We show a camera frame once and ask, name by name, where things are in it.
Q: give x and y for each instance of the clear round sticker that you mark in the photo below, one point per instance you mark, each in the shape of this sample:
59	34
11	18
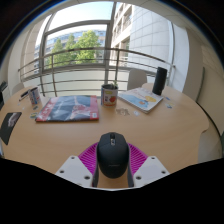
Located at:
122	111

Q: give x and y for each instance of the blue marker pen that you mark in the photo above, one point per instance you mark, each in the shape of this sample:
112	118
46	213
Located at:
22	98

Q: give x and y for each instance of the black cylinder speaker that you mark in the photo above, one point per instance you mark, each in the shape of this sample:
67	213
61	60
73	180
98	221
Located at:
160	81

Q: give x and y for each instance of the black printed mouse pad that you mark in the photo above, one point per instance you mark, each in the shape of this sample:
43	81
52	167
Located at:
9	126

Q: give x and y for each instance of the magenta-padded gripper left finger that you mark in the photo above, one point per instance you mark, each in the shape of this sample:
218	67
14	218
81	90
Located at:
75	170

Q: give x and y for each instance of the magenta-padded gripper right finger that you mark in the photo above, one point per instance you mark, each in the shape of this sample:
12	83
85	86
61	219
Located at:
150	170

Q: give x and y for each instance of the red and blue magazine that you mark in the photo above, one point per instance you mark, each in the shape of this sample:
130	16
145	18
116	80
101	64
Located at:
68	108

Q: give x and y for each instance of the white illustrated booklet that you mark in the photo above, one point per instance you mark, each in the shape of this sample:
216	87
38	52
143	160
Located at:
140	99

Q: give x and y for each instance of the small green sticker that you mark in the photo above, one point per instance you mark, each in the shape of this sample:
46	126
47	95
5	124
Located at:
33	115

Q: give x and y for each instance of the white printed mug with plant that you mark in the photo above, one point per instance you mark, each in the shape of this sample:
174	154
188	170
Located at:
109	96

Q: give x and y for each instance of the black computer mouse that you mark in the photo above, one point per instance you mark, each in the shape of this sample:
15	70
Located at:
113	156

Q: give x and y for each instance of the white shell chair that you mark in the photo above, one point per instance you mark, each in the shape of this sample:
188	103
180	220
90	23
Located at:
136	78
18	88

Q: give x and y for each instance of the metal balcony railing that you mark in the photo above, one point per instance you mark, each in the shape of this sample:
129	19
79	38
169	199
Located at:
83	63

